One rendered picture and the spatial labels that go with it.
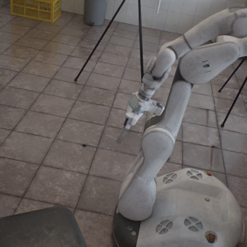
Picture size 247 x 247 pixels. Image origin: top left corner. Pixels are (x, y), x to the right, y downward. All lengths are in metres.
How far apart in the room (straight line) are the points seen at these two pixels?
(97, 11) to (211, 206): 3.96
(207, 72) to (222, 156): 1.64
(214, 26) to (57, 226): 0.88
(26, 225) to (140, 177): 0.66
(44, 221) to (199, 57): 0.86
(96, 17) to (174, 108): 4.01
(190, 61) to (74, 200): 1.25
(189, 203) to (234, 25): 1.10
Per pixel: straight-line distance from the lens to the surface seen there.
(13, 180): 2.50
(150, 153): 1.72
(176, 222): 1.88
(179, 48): 1.33
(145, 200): 1.89
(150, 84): 1.38
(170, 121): 1.68
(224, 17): 1.29
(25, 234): 1.36
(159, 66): 1.34
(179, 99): 1.62
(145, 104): 1.43
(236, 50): 1.50
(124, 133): 1.50
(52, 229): 1.37
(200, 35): 1.31
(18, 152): 2.73
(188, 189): 2.13
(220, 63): 1.51
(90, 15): 5.54
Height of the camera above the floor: 1.65
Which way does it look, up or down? 32 degrees down
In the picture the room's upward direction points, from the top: 11 degrees clockwise
